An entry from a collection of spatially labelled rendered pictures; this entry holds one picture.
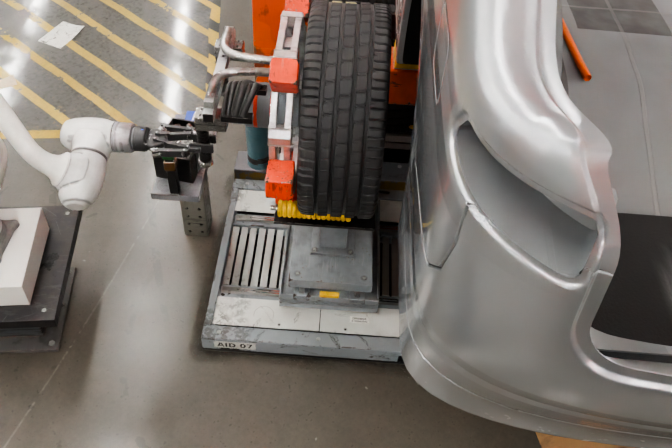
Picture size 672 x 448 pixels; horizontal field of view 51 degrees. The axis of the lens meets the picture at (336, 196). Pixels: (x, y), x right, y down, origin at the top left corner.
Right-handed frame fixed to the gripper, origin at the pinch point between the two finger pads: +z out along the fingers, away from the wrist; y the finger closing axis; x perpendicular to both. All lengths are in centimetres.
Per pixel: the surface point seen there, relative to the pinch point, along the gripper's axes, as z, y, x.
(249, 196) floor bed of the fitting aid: 4, -49, -75
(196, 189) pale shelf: -8.6, -16.5, -38.0
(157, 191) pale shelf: -21.8, -14.2, -38.0
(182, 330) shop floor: -13, 13, -83
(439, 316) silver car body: 62, 75, 29
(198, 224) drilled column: -14, -32, -76
